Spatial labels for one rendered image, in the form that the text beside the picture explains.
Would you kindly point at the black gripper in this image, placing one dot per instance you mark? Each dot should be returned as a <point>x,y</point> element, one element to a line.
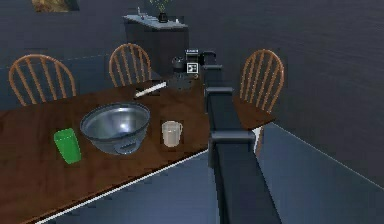
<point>181,80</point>

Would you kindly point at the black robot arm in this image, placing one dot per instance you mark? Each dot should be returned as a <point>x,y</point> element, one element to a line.
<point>233,173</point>

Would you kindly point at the white mug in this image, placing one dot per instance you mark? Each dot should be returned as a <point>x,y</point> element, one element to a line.
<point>170,133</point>

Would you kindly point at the brown wooden spindle chair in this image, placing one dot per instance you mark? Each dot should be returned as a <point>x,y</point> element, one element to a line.
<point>263,80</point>
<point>41,80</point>
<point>130,65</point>

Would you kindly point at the dark cabinet with pale top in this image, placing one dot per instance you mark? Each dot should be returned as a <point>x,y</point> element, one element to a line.
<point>156,43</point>

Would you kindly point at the silver metal bowl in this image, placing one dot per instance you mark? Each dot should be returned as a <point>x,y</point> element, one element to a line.
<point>115,125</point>

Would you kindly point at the house plant in black pot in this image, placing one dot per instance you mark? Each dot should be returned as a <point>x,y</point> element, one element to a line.
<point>162,15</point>

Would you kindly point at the small pale bottle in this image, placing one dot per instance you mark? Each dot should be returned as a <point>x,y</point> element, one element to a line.
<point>139,12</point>

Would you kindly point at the green plastic cup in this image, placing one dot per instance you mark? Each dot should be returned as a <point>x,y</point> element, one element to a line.
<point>68,145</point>

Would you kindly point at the brown wooden table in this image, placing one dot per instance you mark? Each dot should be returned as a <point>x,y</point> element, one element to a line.
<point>66,173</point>

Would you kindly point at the framed wall picture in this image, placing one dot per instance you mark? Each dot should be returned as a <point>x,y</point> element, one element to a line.
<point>55,5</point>

